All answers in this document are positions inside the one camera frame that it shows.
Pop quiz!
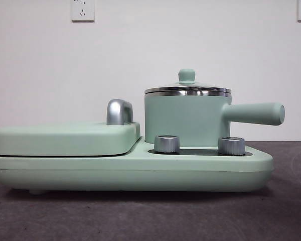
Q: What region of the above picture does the glass lid with mint knob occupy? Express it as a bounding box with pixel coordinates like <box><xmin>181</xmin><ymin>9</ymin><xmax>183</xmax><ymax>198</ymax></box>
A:
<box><xmin>144</xmin><ymin>69</ymin><xmax>232</xmax><ymax>93</ymax></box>

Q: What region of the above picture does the mint green steamer pot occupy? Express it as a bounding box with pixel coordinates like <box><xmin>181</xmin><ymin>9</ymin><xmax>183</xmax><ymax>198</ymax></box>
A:
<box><xmin>144</xmin><ymin>86</ymin><xmax>285</xmax><ymax>149</ymax></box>

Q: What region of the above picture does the silver control knob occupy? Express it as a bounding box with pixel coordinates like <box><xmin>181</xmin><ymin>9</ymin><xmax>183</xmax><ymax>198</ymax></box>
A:
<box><xmin>154</xmin><ymin>135</ymin><xmax>181</xmax><ymax>153</ymax></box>
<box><xmin>218</xmin><ymin>137</ymin><xmax>246</xmax><ymax>155</ymax></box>

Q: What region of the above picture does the mint green hinged grill cover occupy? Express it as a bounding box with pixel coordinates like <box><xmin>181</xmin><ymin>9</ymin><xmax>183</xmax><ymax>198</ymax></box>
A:
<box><xmin>0</xmin><ymin>122</ymin><xmax>141</xmax><ymax>157</ymax></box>

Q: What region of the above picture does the mint green breakfast maker base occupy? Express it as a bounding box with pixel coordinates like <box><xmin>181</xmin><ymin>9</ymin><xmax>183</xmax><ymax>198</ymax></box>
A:
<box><xmin>0</xmin><ymin>143</ymin><xmax>274</xmax><ymax>195</ymax></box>

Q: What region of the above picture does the silver grill cover handle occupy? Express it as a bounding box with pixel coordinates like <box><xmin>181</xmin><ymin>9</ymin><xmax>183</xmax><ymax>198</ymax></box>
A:
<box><xmin>106</xmin><ymin>99</ymin><xmax>134</xmax><ymax>126</ymax></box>

